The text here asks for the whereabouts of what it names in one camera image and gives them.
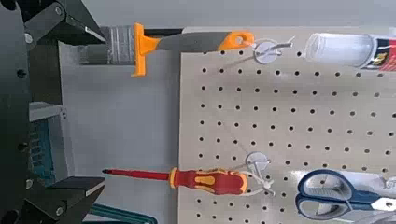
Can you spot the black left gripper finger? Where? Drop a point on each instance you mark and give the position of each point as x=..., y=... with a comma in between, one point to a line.
x=71, y=193
x=77, y=18

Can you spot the grey backing panel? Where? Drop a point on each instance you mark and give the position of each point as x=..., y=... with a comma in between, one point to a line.
x=124, y=124

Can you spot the red yellow screwdriver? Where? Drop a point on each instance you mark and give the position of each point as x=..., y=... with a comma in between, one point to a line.
x=211, y=181

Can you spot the white pegboard hook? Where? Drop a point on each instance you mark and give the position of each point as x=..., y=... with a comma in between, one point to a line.
x=266, y=51
x=257, y=161

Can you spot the beige perforated pegboard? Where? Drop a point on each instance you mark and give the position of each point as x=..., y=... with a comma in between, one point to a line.
x=295, y=118

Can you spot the white red sealant tube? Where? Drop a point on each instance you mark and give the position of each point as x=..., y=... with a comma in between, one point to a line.
x=339, y=49

